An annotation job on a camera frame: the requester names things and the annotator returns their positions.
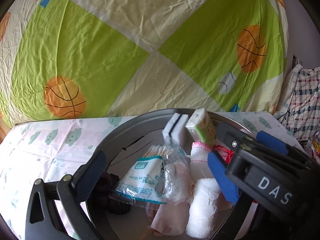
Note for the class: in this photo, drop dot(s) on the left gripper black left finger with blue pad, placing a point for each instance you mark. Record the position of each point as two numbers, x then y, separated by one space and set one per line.
43 220

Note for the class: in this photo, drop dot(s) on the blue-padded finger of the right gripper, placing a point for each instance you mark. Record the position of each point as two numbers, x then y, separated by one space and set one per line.
271 142

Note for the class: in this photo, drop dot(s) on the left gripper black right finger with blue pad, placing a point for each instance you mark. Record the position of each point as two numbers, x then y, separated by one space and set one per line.
222 179

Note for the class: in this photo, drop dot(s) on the red gold embroidered pouch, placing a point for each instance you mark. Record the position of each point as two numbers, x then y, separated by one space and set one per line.
225 153

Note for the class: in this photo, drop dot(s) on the white sock red trim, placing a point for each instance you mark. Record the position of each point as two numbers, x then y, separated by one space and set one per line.
199 168

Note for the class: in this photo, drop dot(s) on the green tissue pack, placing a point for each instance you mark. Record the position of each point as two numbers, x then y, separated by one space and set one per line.
201 127

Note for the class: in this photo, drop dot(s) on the clear plastic cotton bag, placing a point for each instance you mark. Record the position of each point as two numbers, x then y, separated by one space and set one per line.
178 182

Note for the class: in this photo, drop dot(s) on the white gauze roll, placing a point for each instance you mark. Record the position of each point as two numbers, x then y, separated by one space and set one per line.
207 204

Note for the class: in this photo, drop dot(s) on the white black sponge block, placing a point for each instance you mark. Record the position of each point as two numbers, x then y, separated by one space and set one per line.
175 127

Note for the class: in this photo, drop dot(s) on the round metal tin box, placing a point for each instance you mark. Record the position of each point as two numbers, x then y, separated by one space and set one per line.
140 154

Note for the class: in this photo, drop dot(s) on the pink cloth drawstring pouch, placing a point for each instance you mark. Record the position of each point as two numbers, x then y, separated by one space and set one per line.
171 219

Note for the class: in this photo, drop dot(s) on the cotton swab packet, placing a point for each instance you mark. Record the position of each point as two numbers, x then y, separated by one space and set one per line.
144 181

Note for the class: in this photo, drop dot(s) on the plaid fabric bag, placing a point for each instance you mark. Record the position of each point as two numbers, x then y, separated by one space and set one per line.
298 107

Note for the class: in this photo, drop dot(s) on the white cloud-print table cloth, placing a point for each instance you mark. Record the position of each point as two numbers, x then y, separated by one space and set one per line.
40 150

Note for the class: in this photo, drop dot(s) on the green cream basketball sheet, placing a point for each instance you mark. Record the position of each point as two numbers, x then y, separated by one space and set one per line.
66 59

